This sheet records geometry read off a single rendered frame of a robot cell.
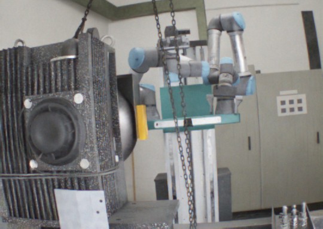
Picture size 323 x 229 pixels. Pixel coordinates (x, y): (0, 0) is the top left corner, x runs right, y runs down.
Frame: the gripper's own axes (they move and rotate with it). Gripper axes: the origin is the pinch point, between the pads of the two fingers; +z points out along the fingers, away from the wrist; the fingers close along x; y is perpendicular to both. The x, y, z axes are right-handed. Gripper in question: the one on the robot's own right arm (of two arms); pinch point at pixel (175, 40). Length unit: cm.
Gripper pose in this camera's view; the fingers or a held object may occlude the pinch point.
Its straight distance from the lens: 167.5
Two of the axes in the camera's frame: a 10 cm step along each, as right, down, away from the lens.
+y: 1.1, 9.9, 0.0
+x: -9.9, 1.1, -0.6
